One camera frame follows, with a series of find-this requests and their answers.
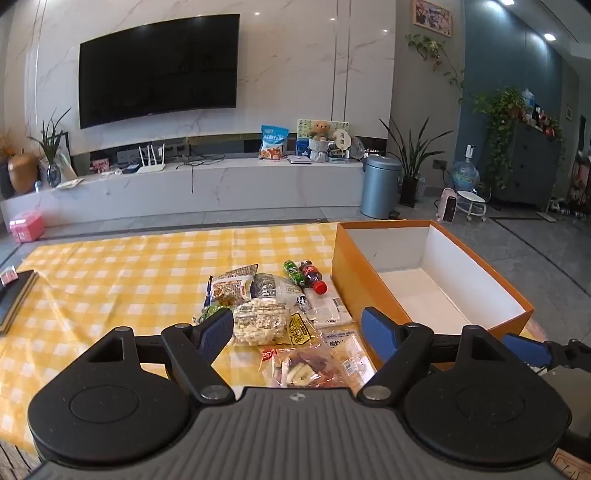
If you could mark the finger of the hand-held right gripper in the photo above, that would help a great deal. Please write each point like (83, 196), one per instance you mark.
(526, 350)

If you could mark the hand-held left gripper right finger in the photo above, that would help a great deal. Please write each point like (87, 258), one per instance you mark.
(378, 331)

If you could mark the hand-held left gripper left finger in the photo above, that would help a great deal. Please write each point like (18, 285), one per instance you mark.
(216, 333)

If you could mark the green snack packet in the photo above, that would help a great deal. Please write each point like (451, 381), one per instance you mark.
(207, 314)

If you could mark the clear cracker packet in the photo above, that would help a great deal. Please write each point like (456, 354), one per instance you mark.
(353, 355)

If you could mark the yellow label snack packet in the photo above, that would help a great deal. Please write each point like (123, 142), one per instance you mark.
(258, 323)

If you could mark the brown nut packet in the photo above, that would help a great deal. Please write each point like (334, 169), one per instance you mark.
(228, 288)

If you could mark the white packet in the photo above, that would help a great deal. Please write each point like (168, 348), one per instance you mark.
(328, 308)

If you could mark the orange cardboard box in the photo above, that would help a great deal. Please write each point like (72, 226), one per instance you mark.
(351, 272)

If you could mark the grey seed packet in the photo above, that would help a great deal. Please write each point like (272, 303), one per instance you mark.
(273, 288)

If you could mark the dried fruit packet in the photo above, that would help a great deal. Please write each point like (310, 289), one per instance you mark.
(300, 367)

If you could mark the small cola bottle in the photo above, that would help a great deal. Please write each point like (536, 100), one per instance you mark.
(311, 276)

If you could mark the small green bottle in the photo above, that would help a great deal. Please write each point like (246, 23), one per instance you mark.
(292, 272)

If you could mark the blue-grey trash can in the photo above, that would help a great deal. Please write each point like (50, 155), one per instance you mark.
(379, 187)

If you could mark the row of shoes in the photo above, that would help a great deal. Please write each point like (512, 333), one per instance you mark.
(565, 210)

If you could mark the long-leaf potted plant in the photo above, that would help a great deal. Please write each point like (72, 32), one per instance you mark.
(408, 189)

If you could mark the white marble television console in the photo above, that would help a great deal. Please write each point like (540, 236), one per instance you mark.
(231, 184)

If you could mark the white round stool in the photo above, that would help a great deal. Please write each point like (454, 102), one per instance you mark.
(472, 197)

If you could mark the pink plush toy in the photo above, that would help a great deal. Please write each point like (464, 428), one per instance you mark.
(581, 180)

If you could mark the water jug with pump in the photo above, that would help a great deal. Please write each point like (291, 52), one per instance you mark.
(465, 175)

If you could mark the grey drawer cabinet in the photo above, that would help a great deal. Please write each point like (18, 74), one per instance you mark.
(531, 170)

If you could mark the white router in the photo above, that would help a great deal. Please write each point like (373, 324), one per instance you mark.
(151, 164)

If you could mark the black set-top box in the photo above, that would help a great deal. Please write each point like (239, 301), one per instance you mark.
(130, 169)

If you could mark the silver laptop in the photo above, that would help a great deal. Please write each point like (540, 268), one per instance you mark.
(299, 159)

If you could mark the round paper fan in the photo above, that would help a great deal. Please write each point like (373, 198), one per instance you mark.
(342, 139)

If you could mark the blue snack bag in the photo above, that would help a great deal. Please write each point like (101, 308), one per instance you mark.
(273, 143)

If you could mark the blue flower packet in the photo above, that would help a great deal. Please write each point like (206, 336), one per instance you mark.
(302, 146)

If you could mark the small pink box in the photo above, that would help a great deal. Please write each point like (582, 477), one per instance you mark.
(100, 166)

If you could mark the paper sheet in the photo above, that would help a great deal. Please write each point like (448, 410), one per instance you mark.
(69, 183)

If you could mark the brown teddy bear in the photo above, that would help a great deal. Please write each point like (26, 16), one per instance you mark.
(318, 130)

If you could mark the small red card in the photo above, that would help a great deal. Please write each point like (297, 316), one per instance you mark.
(8, 277)

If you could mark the pink storage box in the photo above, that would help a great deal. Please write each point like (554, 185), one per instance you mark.
(27, 227)

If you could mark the white paper bag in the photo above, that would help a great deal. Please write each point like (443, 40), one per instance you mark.
(68, 167)

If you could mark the trailing cabinet plant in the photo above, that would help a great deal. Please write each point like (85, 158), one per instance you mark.
(501, 120)

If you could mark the row of cabinet ornaments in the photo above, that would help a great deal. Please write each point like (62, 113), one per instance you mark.
(538, 115)

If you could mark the green plant glass vase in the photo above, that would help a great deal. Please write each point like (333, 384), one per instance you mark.
(51, 152)

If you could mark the gold round vase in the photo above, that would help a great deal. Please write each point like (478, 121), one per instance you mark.
(23, 173)

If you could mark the black vase dried flowers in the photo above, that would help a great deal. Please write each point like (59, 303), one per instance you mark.
(5, 180)

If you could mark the black flat television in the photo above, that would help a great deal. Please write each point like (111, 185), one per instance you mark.
(157, 69)

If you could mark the hanging vine plant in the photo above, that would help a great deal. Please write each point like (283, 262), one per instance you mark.
(431, 48)

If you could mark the wall socket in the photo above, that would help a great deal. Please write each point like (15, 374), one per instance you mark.
(439, 163)

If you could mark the framed wall picture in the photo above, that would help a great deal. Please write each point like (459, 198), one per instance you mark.
(432, 17)

